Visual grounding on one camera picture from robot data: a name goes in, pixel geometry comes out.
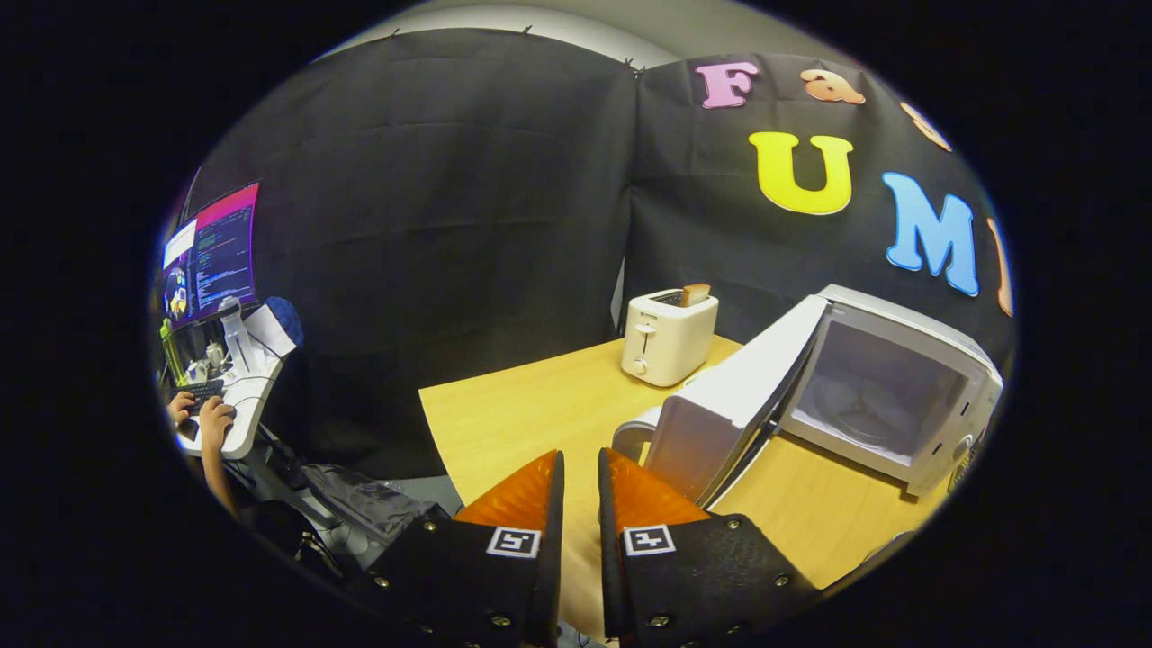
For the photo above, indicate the toasted bread slice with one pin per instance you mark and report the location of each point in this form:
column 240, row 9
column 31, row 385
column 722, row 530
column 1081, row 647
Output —
column 695, row 294

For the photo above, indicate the white paper sheet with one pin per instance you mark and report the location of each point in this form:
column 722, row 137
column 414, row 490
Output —
column 270, row 331

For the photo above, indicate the black keyboard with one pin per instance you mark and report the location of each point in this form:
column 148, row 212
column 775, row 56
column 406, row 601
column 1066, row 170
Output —
column 205, row 390

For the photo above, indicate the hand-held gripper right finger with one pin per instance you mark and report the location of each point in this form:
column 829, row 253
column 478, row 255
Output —
column 610, row 558

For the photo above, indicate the white microwave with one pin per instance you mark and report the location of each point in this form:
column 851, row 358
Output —
column 720, row 405

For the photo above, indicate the blue round object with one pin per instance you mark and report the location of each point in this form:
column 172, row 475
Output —
column 290, row 315

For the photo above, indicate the clear plastic bag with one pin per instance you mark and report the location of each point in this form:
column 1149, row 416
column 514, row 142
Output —
column 360, row 499

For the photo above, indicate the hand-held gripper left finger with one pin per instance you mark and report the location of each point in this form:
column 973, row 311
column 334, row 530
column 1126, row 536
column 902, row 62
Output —
column 549, row 558

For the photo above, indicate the white bottle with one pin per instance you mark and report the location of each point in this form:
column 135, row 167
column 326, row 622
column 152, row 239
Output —
column 236, row 337

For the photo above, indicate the white toaster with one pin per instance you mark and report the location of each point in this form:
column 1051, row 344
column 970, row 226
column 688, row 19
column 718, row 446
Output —
column 666, row 346

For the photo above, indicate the white desk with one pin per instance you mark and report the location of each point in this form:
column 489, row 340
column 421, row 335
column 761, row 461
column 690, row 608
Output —
column 238, row 409

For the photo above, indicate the computer monitor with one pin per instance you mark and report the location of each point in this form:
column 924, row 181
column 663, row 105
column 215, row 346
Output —
column 220, row 247

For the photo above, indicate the green bottle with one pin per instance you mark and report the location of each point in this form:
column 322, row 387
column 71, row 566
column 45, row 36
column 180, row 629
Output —
column 169, row 355

